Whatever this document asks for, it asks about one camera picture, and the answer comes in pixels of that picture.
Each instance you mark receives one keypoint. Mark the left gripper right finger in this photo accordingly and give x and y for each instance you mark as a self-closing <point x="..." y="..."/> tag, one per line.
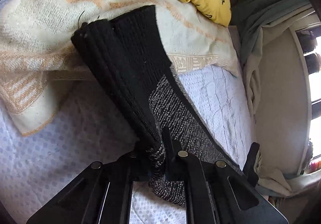
<point x="215" y="193"/>

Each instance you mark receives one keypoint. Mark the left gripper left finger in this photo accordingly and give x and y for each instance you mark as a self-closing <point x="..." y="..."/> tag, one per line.
<point x="101" y="193"/>

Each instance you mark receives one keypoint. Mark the black grey knit sweater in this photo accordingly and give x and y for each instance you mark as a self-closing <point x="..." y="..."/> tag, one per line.
<point x="127" y="58"/>

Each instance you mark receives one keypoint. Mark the white quilted bed cover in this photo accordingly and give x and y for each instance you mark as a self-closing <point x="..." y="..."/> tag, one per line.
<point x="88" y="126"/>

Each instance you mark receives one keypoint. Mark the beige teal bed sheet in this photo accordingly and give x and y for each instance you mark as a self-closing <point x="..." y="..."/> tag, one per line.
<point x="277" y="88"/>

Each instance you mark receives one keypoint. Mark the cream orange patterned blanket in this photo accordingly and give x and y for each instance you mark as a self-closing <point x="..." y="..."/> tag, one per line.
<point x="39" y="61"/>

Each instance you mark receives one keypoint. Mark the window with frame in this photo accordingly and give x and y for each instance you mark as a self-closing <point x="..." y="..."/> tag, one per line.
<point x="312" y="22"/>

